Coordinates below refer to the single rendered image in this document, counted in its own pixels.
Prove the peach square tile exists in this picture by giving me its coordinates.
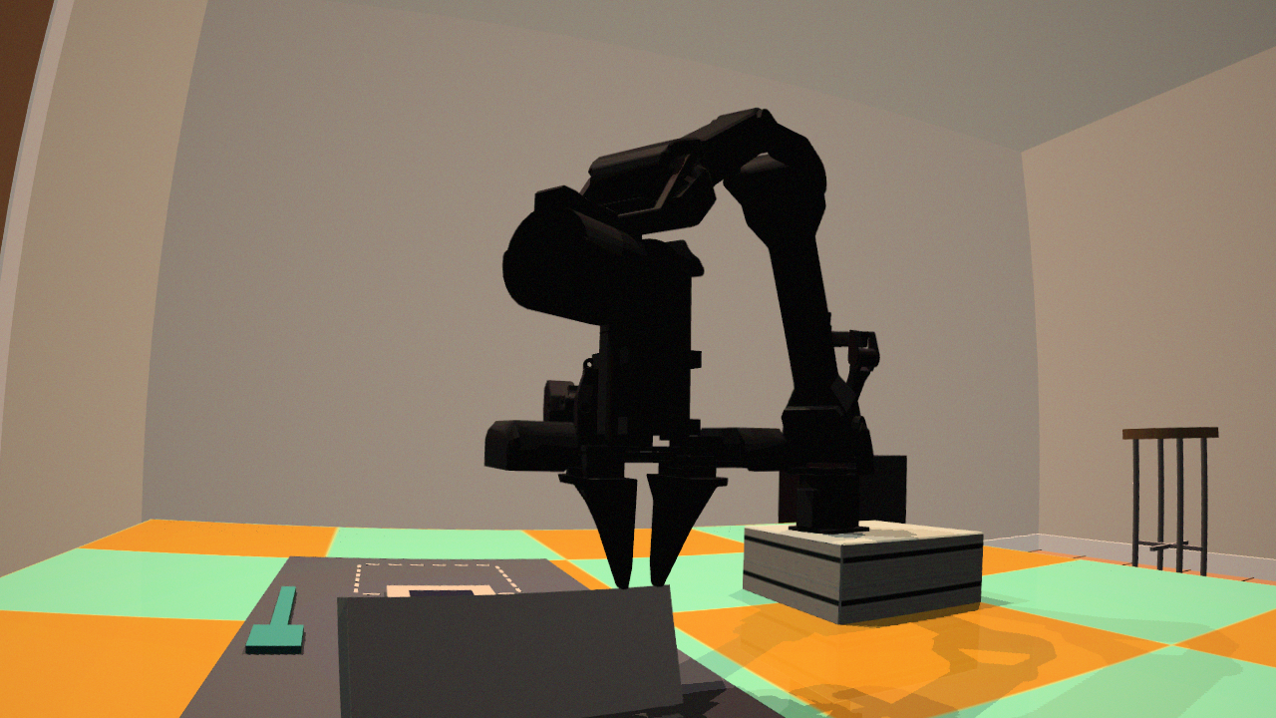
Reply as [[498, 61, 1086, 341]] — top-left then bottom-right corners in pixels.
[[387, 584, 495, 597]]

